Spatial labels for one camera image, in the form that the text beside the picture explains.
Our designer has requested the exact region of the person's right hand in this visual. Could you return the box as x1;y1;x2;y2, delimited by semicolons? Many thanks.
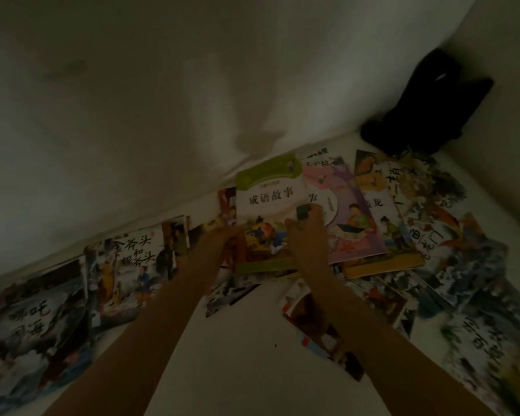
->
284;203;330;273

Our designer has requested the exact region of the person's left hand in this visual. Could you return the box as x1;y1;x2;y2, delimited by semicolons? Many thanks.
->
195;225;243;273

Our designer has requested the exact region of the green-bordered picture book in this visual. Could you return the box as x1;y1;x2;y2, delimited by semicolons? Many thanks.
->
235;153;309;276

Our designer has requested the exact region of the pile of books and magazines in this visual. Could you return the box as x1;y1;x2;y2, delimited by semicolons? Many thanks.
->
0;147;520;416

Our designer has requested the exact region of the ink-painted dragon picture book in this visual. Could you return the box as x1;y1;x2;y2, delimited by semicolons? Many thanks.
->
0;255;96;414

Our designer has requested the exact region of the person's right forearm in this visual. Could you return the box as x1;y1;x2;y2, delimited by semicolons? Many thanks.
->
305;266;499;416

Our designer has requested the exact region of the person's left forearm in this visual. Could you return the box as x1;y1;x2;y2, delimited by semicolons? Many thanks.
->
43;259;222;416

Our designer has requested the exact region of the black cloth object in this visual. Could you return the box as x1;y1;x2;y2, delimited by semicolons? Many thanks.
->
359;48;496;157

